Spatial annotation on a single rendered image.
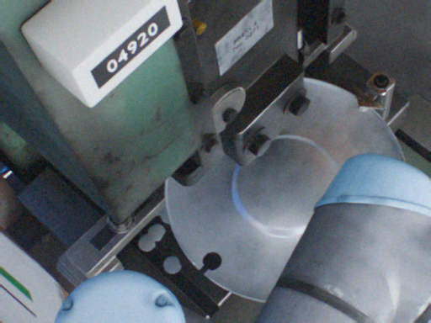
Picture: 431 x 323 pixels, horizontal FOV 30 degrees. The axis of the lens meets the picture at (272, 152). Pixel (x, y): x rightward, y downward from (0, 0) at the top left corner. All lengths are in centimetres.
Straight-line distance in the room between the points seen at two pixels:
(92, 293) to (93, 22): 16
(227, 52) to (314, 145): 29
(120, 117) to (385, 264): 20
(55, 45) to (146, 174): 24
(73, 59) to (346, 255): 20
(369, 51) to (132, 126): 143
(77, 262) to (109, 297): 52
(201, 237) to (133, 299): 47
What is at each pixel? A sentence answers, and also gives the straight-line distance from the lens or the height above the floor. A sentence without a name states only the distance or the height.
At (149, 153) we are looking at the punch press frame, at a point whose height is 112.
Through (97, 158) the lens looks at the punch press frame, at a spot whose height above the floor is 117.
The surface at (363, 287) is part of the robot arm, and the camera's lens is 49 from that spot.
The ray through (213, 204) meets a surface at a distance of 95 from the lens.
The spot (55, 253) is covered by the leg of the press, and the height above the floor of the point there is 62.
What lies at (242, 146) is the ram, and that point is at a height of 94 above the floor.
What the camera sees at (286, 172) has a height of 79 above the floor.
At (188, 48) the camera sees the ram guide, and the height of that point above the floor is 118.
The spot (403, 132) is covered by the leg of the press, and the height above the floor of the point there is 64.
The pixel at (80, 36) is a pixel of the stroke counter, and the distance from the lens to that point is 41.
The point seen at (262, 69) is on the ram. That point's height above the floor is 98.
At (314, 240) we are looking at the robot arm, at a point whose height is 119.
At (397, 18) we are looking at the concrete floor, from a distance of 202.
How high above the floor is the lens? 166
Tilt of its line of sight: 65 degrees down
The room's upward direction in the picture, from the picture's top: 5 degrees counter-clockwise
